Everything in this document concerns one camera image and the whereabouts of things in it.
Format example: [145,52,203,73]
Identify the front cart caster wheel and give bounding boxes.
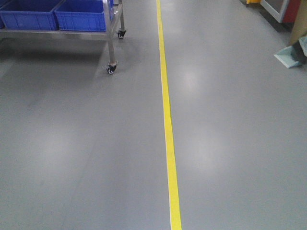
[106,61,118,75]

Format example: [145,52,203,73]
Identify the cart caster wheel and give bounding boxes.
[106,61,118,75]
[117,28,127,39]

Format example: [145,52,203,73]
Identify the rear cart caster wheel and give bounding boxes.
[117,28,127,39]

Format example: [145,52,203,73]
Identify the blue bin on cart right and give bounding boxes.
[55,0,106,32]

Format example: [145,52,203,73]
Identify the blue bin on cart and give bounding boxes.
[55,0,106,32]
[0,0,63,31]

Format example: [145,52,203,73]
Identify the teal dustpan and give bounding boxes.
[274,36,307,69]

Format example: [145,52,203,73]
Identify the blue bin on cart left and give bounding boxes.
[0,0,63,31]

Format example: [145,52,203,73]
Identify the steel cart frame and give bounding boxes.
[0,0,125,62]

